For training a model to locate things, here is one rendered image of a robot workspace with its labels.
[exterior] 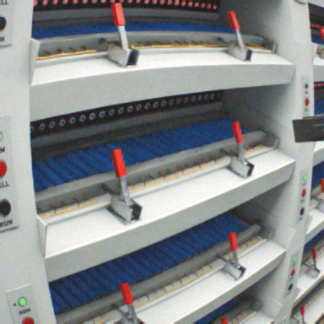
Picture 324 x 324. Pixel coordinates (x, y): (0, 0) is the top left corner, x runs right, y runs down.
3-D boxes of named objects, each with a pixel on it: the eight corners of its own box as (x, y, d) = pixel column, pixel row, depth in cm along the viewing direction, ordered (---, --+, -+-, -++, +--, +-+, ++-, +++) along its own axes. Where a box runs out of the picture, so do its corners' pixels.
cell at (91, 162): (83, 159, 78) (110, 180, 75) (73, 161, 77) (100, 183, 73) (84, 148, 77) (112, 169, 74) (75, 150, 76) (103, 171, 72)
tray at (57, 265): (288, 179, 100) (303, 138, 96) (42, 284, 57) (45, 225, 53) (218, 134, 111) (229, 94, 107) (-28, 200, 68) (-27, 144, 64)
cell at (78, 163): (72, 161, 77) (99, 183, 73) (63, 164, 75) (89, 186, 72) (74, 151, 76) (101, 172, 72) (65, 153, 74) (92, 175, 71)
